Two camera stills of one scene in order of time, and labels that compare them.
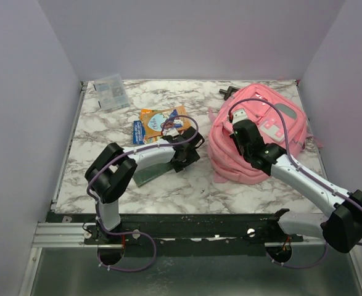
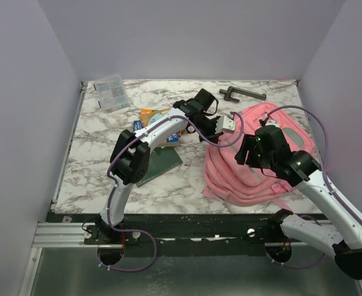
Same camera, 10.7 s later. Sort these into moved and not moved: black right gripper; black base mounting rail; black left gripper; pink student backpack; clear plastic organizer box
Moved: black right gripper; black left gripper; pink student backpack
Not moved: clear plastic organizer box; black base mounting rail
